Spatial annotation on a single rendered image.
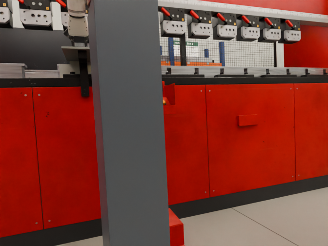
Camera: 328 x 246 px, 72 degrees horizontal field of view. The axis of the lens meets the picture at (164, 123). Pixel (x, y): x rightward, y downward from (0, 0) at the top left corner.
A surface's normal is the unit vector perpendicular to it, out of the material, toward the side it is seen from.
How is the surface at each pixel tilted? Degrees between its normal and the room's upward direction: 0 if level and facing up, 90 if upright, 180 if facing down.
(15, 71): 90
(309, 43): 90
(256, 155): 90
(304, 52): 90
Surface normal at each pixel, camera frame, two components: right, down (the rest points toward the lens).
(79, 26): 0.30, 0.68
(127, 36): 0.39, 0.03
